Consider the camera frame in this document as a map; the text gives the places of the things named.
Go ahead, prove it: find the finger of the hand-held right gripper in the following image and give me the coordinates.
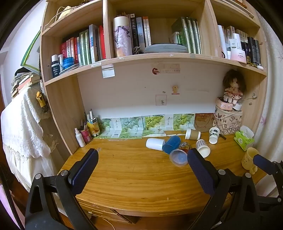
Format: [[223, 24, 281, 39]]
[[253, 154, 283, 199], [258, 195, 283, 214]]

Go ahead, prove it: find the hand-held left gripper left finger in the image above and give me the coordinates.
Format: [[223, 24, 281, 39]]
[[25, 148, 99, 230]]

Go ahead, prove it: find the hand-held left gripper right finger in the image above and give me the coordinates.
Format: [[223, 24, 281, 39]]
[[187, 148, 263, 230]]

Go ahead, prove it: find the yellow plastic cup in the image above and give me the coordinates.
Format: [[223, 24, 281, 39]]
[[241, 147, 259, 173]]

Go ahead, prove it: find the clear plastic cup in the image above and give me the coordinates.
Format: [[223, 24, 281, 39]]
[[169, 149, 188, 168]]

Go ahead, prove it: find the checkered paper cup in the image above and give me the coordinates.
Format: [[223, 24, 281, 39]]
[[196, 139, 210, 158]]

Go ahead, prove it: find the red patterned cup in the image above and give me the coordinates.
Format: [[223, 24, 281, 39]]
[[177, 142, 191, 154]]

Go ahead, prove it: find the brown paper cup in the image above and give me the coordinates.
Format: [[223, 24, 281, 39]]
[[185, 129, 201, 140]]

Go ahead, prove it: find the white green print paper cup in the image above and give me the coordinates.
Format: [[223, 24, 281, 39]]
[[209, 127, 220, 145]]

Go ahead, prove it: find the blue plastic cup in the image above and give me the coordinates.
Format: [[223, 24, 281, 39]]
[[163, 135, 182, 155]]

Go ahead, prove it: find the white plastic cup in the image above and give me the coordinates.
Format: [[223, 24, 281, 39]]
[[146, 137, 165, 151]]

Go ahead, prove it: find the green tissue pack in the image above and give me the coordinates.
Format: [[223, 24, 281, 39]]
[[234, 125, 255, 152]]

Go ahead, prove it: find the white spray bottle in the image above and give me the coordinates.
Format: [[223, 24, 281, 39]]
[[74, 128, 86, 148]]

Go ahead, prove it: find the red pen can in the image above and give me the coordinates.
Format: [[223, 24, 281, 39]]
[[79, 126, 93, 144]]

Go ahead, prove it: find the yellow pen holder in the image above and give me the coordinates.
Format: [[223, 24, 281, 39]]
[[87, 118, 100, 137]]

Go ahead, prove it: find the brown bear print paper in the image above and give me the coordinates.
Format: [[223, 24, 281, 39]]
[[194, 113, 215, 132]]

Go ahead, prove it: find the printed beige storage bag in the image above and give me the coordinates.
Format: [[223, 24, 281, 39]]
[[213, 105, 244, 135]]

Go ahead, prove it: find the pink round box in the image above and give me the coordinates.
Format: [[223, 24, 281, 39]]
[[216, 97, 233, 111]]

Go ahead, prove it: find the wooden bookshelf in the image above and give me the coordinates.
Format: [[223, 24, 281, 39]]
[[39, 0, 269, 156]]

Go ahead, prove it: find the white lace cloth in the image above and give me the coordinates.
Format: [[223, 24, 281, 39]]
[[1, 87, 53, 159]]

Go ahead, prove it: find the brown haired doll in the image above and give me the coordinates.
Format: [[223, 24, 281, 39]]
[[222, 69, 246, 107]]

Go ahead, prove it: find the hanging paper tag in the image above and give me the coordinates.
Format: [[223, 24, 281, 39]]
[[102, 64, 115, 78]]

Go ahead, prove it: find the white pink cosmetic bottle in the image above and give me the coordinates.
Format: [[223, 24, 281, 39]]
[[230, 50, 247, 64]]

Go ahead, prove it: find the black white bottle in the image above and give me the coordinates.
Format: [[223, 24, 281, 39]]
[[51, 54, 61, 78]]

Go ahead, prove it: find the black cosmetic bottle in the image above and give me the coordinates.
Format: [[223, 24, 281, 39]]
[[247, 36, 256, 65], [254, 39, 262, 66]]

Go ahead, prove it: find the blue jar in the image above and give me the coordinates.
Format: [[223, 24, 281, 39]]
[[62, 57, 75, 70]]

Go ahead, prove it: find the pile of old books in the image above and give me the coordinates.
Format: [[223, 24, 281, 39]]
[[11, 70, 41, 98]]

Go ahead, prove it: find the row of red green books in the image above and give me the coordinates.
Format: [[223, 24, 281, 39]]
[[59, 24, 107, 66]]

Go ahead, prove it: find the grey flat case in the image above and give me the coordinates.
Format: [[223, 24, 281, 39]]
[[145, 44, 188, 54]]

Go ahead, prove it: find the green framed board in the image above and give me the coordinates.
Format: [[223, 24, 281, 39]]
[[21, 30, 41, 71]]

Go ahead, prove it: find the tall white tube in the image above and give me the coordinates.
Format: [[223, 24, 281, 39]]
[[218, 25, 227, 59]]

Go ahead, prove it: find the small white box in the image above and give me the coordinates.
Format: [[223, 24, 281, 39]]
[[169, 31, 181, 44]]

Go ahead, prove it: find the floral cylinder tube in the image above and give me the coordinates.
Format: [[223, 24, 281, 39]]
[[113, 16, 133, 57]]

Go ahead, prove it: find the row of dark books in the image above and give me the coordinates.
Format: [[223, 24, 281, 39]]
[[128, 13, 152, 49]]

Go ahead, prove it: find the yellow cloth bag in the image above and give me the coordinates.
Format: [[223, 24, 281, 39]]
[[55, 5, 74, 21]]

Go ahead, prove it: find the clear wall hook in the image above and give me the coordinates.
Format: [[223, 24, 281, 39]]
[[155, 94, 167, 106]]

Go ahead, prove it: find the yellow toy keychain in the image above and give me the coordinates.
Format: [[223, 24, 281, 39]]
[[36, 91, 46, 108]]

